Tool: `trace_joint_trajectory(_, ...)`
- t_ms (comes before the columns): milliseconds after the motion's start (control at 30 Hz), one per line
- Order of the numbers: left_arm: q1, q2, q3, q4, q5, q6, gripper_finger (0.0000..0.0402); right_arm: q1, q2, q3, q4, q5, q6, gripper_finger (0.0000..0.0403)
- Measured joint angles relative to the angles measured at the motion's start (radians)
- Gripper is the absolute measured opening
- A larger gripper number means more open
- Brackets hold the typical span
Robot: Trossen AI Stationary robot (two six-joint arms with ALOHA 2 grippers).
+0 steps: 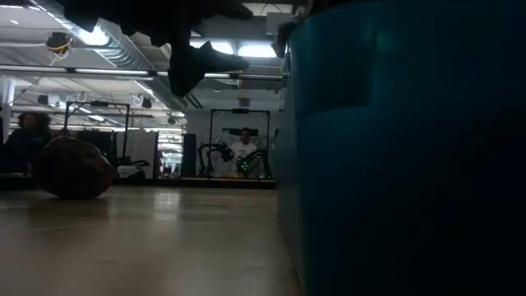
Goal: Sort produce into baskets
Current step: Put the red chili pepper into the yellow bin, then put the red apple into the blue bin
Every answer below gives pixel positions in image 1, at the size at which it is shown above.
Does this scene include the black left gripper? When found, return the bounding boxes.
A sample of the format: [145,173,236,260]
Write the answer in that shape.
[61,0,255,98]

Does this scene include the person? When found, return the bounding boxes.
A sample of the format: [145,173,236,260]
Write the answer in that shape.
[228,127,264,178]
[2,111,54,176]

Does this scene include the teal plastic tray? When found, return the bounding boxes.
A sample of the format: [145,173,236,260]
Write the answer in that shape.
[271,0,526,296]

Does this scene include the black robot station frame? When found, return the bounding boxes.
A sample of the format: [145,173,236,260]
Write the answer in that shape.
[63,100,132,165]
[208,108,272,180]

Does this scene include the silver ventilation duct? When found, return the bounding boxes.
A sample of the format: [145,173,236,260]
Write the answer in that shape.
[92,18,203,110]

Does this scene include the black aluminium table frame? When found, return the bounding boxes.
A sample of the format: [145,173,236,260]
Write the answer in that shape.
[0,174,277,191]

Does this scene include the yellow black cable reel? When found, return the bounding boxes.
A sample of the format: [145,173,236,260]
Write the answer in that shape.
[44,31,76,55]

